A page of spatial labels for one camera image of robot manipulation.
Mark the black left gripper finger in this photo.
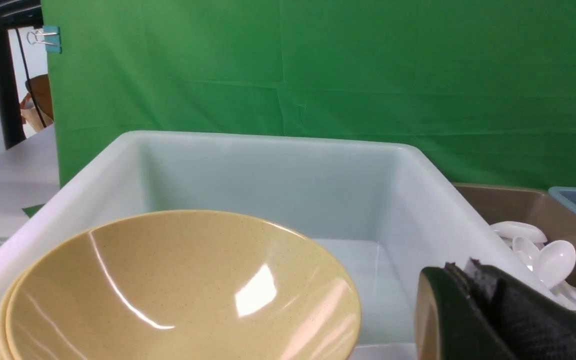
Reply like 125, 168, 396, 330
414, 259, 576, 360

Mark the tan noodle bowl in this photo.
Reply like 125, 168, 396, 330
6, 210, 362, 360

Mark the stacked tan bowl top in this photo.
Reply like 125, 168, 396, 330
0, 269, 28, 360

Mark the white spoon upright pile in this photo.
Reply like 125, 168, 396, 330
511, 235, 541, 272

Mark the white spoon top of pile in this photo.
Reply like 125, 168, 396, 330
490, 221, 548, 244

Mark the white spoon centre pile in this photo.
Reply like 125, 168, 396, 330
533, 240, 576, 290

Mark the brown plastic bin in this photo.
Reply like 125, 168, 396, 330
453, 182, 576, 287

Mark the white spoon right pile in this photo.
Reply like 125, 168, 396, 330
550, 281, 576, 312

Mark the large white plastic tub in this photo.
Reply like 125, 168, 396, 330
0, 131, 551, 360

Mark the green backdrop cloth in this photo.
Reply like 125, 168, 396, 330
41, 0, 576, 190

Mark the blue binder clip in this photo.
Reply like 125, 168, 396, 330
26, 25, 63, 54

